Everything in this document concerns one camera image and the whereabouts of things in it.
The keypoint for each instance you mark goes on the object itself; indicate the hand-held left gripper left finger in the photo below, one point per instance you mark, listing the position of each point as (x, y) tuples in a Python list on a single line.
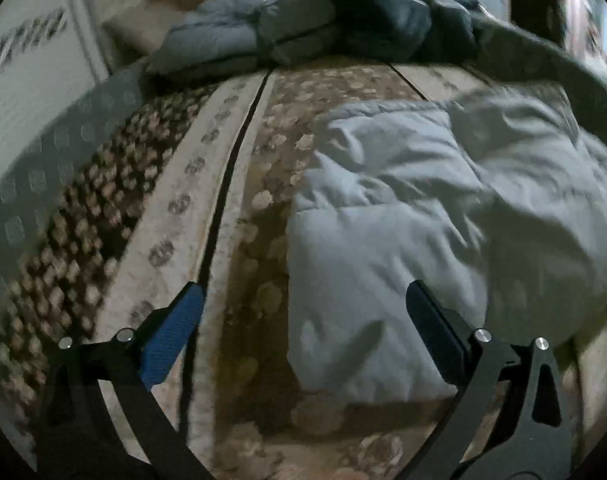
[(171, 335)]

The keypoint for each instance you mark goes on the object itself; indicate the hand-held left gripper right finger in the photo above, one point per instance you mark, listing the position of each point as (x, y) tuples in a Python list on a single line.
[(436, 335)]

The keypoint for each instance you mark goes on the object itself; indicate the light blue puffer jacket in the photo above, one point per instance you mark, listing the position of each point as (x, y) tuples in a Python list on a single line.
[(383, 220)]

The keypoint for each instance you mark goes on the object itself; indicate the floral patterned bedspread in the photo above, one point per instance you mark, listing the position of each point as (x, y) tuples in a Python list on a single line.
[(148, 210)]

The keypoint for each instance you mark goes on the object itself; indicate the white slatted headboard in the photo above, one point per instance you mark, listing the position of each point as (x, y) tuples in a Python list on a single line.
[(28, 90)]

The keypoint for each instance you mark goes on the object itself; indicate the beige pillow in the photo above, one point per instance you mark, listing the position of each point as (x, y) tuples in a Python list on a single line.
[(141, 27)]

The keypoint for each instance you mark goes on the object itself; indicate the grey-blue folded quilt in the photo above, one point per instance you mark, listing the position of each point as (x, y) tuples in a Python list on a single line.
[(243, 30)]

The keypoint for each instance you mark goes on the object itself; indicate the dark blue blanket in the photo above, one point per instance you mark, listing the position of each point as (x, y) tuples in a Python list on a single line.
[(383, 10)]

